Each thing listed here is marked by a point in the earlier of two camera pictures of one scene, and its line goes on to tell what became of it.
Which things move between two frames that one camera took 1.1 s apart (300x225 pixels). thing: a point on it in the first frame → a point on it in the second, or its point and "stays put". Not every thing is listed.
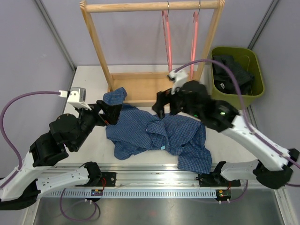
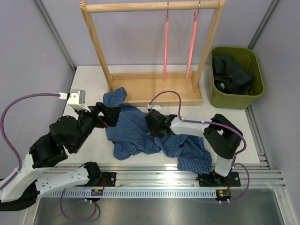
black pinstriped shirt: (224, 81) stays put
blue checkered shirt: (137, 131) stays put
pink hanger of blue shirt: (165, 15) → (166, 44)
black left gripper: (112, 113) stays put
